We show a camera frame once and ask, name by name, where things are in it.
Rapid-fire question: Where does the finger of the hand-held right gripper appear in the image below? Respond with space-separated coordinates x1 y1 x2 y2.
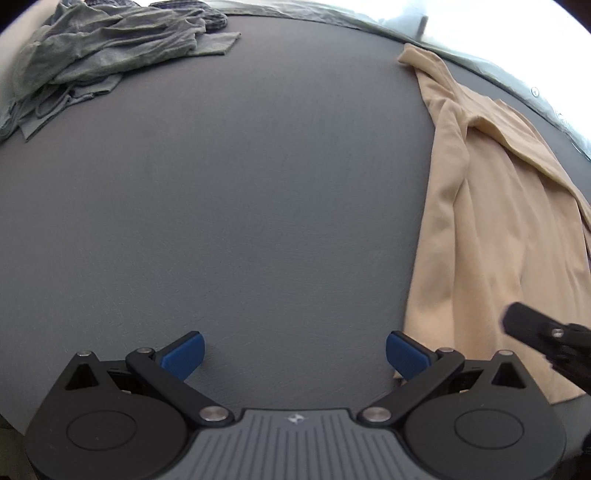
502 302 591 393

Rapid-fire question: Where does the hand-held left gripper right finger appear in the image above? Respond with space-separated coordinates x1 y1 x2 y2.
358 332 527 426

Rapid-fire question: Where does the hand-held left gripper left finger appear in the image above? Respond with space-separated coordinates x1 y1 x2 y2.
65 332 234 426

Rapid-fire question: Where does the tan long-sleeved shirt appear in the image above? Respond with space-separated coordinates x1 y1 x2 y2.
392 44 591 404

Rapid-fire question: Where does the printed translucent curtain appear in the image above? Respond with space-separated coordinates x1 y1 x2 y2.
203 0 591 162

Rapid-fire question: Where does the grey crumpled shirt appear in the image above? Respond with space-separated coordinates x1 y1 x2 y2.
0 0 242 141

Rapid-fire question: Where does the dark plaid shirt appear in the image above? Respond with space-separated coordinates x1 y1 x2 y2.
148 0 229 34

